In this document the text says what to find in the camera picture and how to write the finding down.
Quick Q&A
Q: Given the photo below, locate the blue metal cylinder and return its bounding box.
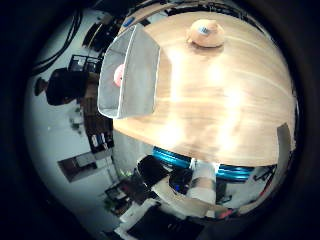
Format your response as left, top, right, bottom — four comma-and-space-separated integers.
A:
152, 146, 192, 170
215, 164, 255, 183

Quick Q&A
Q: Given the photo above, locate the black office chair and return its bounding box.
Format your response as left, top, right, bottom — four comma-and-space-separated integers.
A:
137, 155, 169, 188

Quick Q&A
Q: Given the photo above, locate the dark shelf unit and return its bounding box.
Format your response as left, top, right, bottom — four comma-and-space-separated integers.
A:
82, 96, 115, 154

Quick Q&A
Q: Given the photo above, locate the person in dark clothes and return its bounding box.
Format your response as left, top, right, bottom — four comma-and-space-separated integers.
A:
34, 67, 101, 107

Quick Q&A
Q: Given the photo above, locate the blue object on desk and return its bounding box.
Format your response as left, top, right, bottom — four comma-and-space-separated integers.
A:
122, 16, 136, 28

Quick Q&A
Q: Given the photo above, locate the wooden side desk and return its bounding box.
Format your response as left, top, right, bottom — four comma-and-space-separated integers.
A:
118, 1, 188, 34

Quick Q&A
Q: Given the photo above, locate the black wire rack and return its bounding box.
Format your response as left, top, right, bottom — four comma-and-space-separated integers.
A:
68, 54, 103, 74

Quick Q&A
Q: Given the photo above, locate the black cable bundle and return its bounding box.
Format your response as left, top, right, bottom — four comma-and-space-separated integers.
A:
31, 8, 84, 76

